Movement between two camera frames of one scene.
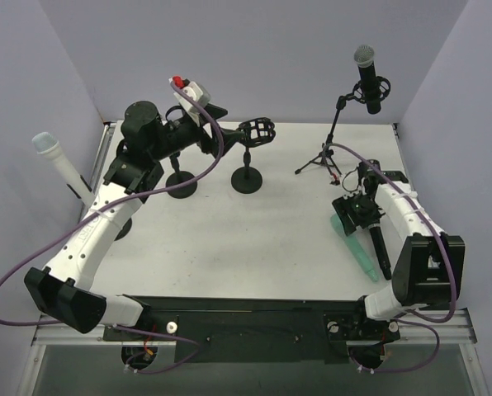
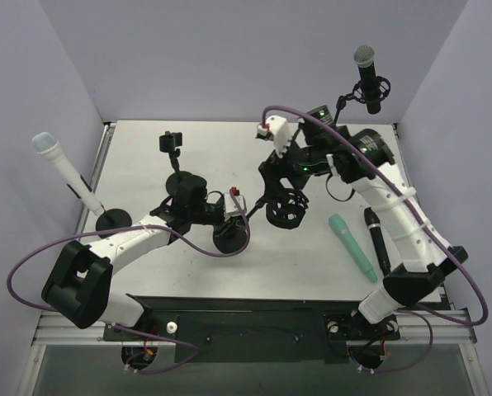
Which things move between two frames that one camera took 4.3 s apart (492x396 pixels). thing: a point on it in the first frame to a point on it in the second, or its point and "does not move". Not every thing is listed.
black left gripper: [210, 130] to [228, 223]
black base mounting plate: [255, 329] does not move
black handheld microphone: [376, 232] does not move
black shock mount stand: [257, 132] to [285, 209]
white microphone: [48, 146] does not move
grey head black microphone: [363, 57] does not move
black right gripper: [354, 219] to [272, 172]
